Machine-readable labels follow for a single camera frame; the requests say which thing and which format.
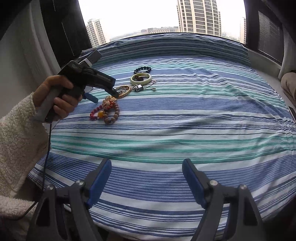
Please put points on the white curtain right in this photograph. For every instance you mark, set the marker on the white curtain right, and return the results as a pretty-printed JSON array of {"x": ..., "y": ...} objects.
[{"x": 288, "y": 62}]

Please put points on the striped blue bed sheet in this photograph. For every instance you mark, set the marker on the striped blue bed sheet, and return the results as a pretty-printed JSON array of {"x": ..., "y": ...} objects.
[{"x": 210, "y": 106}]

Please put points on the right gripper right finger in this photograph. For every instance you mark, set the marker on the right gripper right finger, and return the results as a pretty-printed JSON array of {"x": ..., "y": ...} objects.
[{"x": 243, "y": 221}]

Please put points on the silver padlock charm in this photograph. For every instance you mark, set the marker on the silver padlock charm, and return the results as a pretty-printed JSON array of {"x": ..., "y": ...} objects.
[{"x": 138, "y": 88}]

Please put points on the white curtain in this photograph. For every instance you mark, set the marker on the white curtain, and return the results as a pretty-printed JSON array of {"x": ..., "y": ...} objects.
[
  {"x": 36, "y": 45},
  {"x": 288, "y": 62}
]

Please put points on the person's left hand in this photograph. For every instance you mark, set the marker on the person's left hand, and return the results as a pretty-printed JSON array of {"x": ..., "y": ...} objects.
[{"x": 62, "y": 106}]

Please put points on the white fleece sleeve forearm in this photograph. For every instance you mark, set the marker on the white fleece sleeve forearm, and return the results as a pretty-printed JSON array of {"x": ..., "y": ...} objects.
[{"x": 24, "y": 142}]

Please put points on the beige cushion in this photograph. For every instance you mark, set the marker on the beige cushion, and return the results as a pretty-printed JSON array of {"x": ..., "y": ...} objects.
[{"x": 288, "y": 84}]

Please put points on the white curtain left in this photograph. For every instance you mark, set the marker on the white curtain left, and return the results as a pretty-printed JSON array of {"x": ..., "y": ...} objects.
[{"x": 36, "y": 45}]

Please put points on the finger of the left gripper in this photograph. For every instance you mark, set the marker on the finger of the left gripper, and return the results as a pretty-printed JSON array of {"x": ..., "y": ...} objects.
[
  {"x": 109, "y": 89},
  {"x": 90, "y": 97}
]

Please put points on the dark phone on ledge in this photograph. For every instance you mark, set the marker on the dark phone on ledge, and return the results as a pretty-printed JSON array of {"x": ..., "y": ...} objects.
[{"x": 293, "y": 113}]

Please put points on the pale jade bangle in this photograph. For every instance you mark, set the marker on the pale jade bangle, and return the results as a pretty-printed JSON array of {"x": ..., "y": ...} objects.
[{"x": 140, "y": 79}]

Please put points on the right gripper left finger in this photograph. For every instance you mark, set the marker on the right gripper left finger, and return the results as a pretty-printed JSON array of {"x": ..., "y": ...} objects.
[{"x": 63, "y": 213}]

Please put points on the gold bangle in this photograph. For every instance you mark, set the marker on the gold bangle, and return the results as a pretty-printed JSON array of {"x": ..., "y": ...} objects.
[{"x": 123, "y": 91}]

